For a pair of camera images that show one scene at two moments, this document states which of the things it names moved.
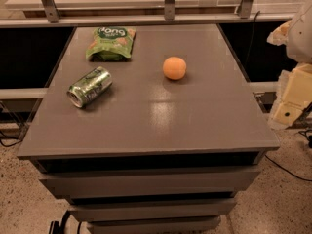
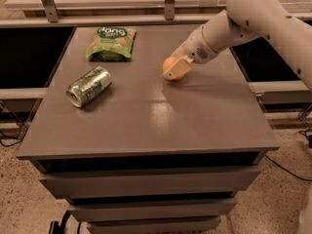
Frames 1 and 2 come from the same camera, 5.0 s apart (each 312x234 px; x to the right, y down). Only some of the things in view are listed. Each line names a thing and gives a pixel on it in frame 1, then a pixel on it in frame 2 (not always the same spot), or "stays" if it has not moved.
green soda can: (89, 86) stays
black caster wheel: (56, 228) stays
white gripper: (300, 38) to (196, 47)
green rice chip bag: (111, 44) stays
